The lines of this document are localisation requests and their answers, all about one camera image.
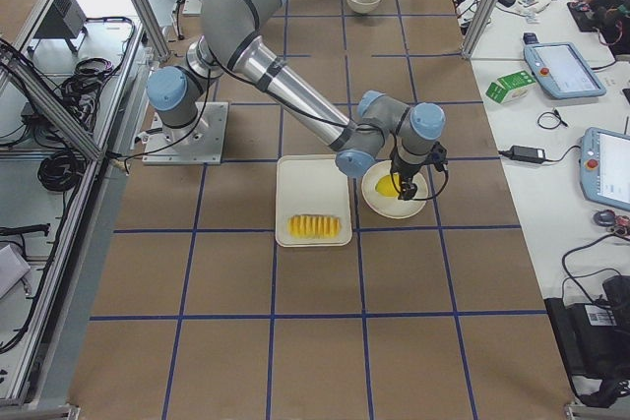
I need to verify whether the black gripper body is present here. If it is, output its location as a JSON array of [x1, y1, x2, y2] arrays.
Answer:
[[390, 142, 448, 179]]

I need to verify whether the yellow lemon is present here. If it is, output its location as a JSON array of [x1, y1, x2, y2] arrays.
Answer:
[[375, 175, 398, 199]]

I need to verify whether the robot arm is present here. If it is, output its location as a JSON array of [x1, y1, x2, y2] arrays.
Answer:
[[147, 0, 447, 201]]

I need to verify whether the cream round plate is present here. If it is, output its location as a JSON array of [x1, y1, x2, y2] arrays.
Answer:
[[361, 160, 428, 219]]

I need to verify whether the cream rectangular tray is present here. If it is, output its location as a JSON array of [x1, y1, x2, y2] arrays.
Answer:
[[275, 154, 352, 248]]

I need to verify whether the black power adapter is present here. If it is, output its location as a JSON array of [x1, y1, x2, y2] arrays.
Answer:
[[510, 146, 546, 164]]

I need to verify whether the green white carton box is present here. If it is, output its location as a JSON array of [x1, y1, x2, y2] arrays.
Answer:
[[485, 70, 536, 104]]

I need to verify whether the sliced yellow fruit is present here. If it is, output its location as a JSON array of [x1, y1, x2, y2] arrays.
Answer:
[[287, 214, 342, 239]]

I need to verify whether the far teach pendant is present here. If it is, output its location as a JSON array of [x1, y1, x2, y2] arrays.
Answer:
[[523, 42, 606, 99]]

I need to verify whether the teach pendant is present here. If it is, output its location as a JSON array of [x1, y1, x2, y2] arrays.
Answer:
[[579, 127, 630, 210], [523, 42, 606, 99]]

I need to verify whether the near teach pendant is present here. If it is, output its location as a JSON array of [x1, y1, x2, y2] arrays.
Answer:
[[579, 127, 630, 210]]

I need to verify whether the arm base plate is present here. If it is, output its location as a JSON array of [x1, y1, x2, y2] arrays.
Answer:
[[142, 101, 229, 165]]

